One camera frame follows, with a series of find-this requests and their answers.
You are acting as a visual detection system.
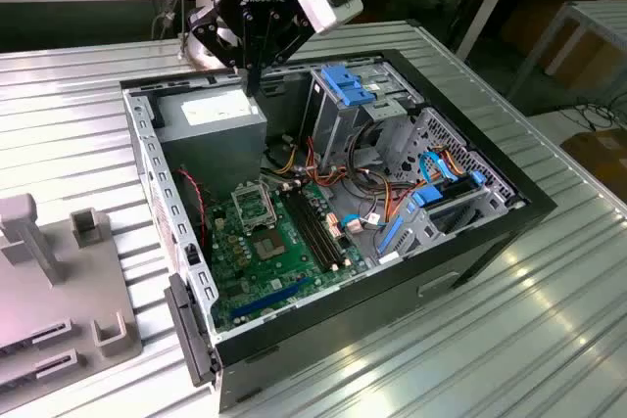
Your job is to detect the grey optical drive cage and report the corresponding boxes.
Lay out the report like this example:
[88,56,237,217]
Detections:
[299,59,425,169]

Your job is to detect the red black fan wire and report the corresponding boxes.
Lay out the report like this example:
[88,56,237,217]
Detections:
[175,167,217,248]

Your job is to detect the CPU socket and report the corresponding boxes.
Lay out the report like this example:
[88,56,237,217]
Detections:
[248,225,289,263]

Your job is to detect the blue disk carrier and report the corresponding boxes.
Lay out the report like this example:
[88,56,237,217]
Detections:
[410,168,487,209]

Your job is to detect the black open PC case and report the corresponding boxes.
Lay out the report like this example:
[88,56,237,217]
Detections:
[119,48,558,413]

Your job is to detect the black plastic case latch strip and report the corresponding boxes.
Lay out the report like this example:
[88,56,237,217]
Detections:
[163,272,217,388]

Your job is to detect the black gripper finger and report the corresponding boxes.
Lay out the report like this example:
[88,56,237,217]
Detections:
[253,9,315,97]
[188,6,256,97]

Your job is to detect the thin cable metal plug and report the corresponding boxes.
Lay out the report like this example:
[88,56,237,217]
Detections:
[150,0,195,61]

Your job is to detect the blue expansion slot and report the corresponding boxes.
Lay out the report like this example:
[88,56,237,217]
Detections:
[228,276,310,320]

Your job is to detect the blue data wire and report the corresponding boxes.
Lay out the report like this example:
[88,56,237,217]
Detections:
[417,149,465,190]

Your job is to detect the white plug blue wire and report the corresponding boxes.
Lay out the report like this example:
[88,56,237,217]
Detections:
[339,210,382,237]

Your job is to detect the metal locking lever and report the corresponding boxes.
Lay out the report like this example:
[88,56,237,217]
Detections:
[260,173,279,229]

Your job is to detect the orange yellow wire bundle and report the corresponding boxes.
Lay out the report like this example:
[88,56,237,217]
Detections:
[304,136,427,223]

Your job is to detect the grey metal frame table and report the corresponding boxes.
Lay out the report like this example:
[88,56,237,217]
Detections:
[506,0,627,111]

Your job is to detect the blue carrier rail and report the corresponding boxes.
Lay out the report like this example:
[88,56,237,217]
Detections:
[374,217,404,256]

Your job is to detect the grey power supply unit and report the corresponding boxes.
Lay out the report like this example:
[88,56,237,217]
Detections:
[153,83,269,200]

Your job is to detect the brown cardboard box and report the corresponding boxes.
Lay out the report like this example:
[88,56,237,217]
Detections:
[499,0,621,91]
[560,127,627,204]

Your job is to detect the grey parts rack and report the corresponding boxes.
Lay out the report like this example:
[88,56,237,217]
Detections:
[0,193,144,390]

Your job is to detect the perforated grey disk bay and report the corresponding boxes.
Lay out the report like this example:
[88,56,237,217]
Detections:
[374,105,530,262]

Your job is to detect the orange yellow disk wires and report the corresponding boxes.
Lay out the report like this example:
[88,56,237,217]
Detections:
[437,145,472,178]

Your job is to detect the blue drive bay latch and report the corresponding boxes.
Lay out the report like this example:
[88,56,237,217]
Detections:
[320,64,376,109]

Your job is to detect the black RAM slot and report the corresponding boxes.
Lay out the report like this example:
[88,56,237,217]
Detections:
[293,188,347,267]
[282,191,335,272]

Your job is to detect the green motherboard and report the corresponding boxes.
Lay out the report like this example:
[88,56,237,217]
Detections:
[202,180,372,337]

